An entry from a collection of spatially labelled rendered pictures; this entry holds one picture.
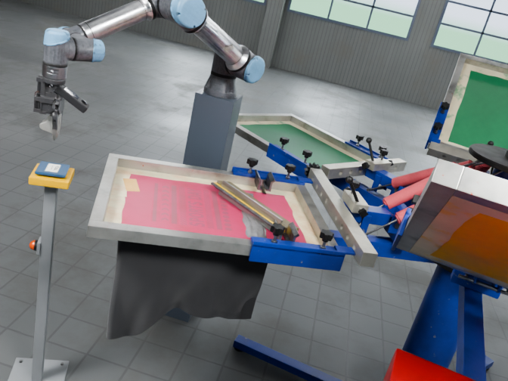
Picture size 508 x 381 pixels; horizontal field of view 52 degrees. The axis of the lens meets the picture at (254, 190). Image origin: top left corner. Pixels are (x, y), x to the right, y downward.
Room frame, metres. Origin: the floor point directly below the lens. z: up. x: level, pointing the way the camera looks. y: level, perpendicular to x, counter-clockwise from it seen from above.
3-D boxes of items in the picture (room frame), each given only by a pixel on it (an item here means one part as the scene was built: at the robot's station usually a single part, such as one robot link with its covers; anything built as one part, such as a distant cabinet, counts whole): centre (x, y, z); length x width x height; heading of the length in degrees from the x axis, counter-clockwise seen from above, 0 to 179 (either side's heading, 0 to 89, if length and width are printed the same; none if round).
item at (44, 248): (1.66, 0.70, 0.48); 0.22 x 0.22 x 0.96; 14
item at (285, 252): (1.46, -0.18, 0.97); 0.30 x 0.05 x 0.07; 104
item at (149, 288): (1.46, 0.13, 0.74); 0.46 x 0.04 x 0.42; 104
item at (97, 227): (1.67, 0.12, 0.97); 0.79 x 0.58 x 0.04; 104
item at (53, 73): (1.65, 0.72, 1.31); 0.08 x 0.08 x 0.05
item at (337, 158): (2.58, -0.28, 1.05); 1.08 x 0.61 x 0.23; 44
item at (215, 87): (2.35, 0.25, 1.25); 0.15 x 0.15 x 0.10
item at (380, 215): (1.81, -0.42, 1.02); 0.17 x 0.06 x 0.05; 104
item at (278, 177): (2.00, -0.04, 0.97); 0.30 x 0.05 x 0.07; 104
